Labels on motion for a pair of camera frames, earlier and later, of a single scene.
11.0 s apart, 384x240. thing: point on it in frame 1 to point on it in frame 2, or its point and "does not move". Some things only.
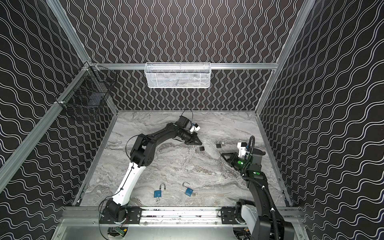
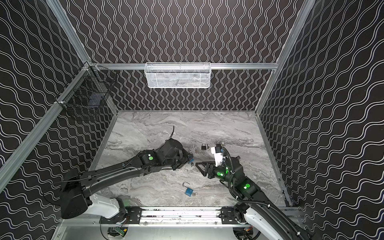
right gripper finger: [231, 163] to [203, 168]
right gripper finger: [230, 155] to [205, 164]
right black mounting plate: [228, 215] does not move
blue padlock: [188, 191] does not move
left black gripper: [190, 137] to [182, 156]
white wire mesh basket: [178, 75] does not move
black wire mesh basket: [92, 90] does not move
